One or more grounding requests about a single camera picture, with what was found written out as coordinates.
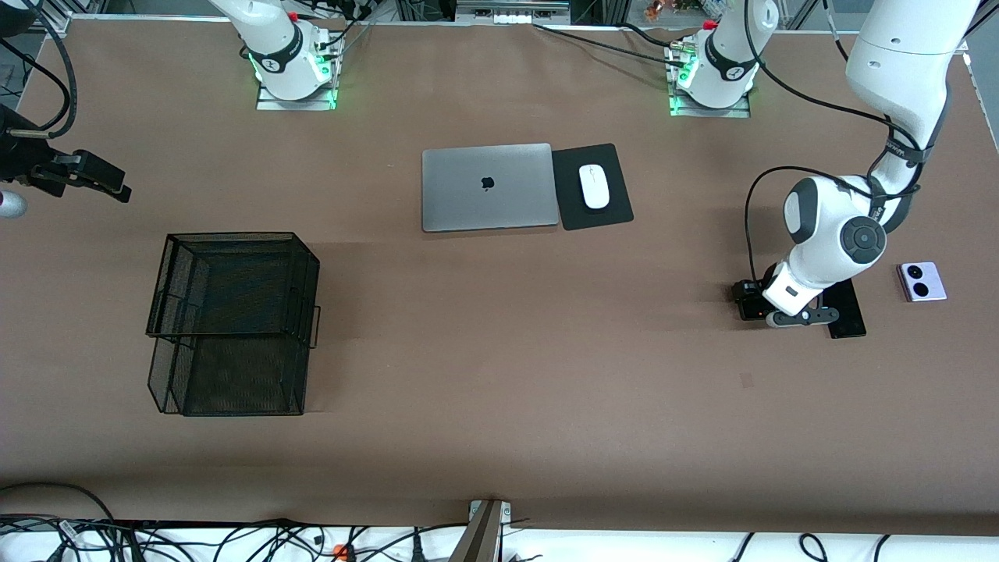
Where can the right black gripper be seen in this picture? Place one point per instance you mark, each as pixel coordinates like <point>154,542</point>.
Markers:
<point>23,160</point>

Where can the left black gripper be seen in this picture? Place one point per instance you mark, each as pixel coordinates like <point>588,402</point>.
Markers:
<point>763,290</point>

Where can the black slab smartphone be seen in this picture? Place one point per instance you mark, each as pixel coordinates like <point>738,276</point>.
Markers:
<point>851,320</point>

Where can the lavender flip phone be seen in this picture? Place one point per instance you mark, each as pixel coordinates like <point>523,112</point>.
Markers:
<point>933,293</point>

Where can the right white Franka arm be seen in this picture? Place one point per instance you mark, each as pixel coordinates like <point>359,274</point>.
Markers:
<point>273,39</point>

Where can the left white Franka arm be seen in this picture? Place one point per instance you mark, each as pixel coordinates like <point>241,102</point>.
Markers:
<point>827,250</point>

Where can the black mouse pad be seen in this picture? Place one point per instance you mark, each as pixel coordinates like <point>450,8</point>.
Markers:
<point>616,211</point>

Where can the white computer mouse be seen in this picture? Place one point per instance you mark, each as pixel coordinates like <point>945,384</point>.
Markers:
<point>595,187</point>

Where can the black mesh two-tier tray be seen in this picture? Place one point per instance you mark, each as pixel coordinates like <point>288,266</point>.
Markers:
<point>234,375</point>

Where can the silver laptop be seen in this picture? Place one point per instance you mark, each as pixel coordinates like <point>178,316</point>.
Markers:
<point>468,203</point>

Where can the white terminal block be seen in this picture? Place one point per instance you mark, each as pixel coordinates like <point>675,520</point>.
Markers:
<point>511,16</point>

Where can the aluminium frame rail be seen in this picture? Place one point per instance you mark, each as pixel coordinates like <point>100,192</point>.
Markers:
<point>58,23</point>

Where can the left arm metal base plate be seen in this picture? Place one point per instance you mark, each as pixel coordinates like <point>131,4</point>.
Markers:
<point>734,112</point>

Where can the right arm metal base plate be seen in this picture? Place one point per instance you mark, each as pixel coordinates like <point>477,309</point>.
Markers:
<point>269,104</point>

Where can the grey metal bracket post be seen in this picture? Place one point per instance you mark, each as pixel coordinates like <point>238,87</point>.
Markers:
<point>480,538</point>

